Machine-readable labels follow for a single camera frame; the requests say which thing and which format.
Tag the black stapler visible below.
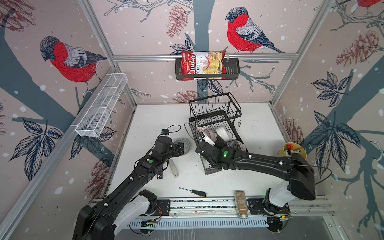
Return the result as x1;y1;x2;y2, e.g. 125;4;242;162
157;169;164;180

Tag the white ceramic bowl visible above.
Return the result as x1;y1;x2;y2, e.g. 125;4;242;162
216;127;231;142

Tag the white mesh wall shelf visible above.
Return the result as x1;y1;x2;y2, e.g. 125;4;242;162
75;73;128;138

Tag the grain filled jar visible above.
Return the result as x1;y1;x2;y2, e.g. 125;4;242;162
234;191;249;219

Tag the white maroon sunburst bowl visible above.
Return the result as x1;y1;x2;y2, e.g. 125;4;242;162
231;141;247;152

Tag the black yellow screwdriver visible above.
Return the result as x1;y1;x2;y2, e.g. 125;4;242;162
179;187;207;198

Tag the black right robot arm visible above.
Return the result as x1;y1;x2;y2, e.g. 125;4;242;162
196;142;316;201

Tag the yellow cup holder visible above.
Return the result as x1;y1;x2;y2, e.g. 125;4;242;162
277;143;307;160

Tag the white rectangular block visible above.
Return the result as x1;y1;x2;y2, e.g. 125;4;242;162
169;159;179;178

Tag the red chips bag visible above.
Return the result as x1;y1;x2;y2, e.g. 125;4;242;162
182;51;226;75

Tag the black wire dish rack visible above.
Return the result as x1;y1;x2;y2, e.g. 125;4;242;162
188;92;245;175

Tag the white red patterned bowl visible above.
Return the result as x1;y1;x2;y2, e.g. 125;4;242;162
195;125;209;136

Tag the green geometric pattern bowl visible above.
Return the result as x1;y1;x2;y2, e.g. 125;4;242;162
174;138;192;156

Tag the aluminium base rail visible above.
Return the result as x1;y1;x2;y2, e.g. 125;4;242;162
122;196;334;234

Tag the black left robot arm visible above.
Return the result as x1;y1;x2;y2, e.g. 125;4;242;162
73;136;184;240

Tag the black wall basket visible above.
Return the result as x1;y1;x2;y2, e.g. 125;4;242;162
175;59;240;81

